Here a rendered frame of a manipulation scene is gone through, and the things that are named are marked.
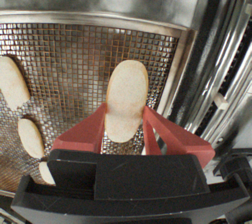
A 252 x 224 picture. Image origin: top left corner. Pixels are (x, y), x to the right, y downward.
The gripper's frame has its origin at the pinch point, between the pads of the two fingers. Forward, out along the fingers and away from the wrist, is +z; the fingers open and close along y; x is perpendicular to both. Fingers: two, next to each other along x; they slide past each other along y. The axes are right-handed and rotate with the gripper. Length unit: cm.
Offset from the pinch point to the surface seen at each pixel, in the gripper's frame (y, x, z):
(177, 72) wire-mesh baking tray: -5.9, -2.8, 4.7
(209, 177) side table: -32.1, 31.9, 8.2
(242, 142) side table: -32.3, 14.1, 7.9
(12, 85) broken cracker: 13.1, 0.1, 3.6
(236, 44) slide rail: -14.8, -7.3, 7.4
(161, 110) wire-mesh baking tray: -5.6, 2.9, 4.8
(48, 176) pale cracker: 13.1, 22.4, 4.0
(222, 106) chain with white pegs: -15.6, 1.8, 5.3
